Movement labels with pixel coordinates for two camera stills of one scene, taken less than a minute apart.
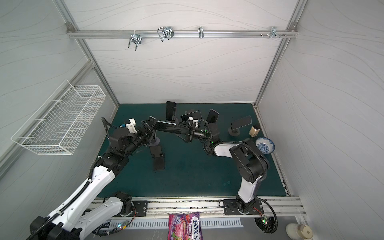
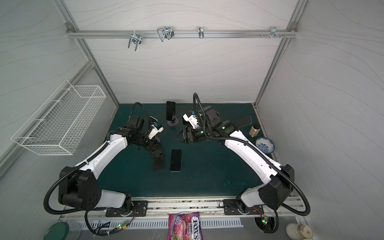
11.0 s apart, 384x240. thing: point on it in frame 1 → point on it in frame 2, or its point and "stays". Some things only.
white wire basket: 58,125 stays
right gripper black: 188,132 → 189,134
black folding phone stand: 158,157 stays
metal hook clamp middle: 166,32 stays
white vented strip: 122,224 stays
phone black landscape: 167,127 → 175,161
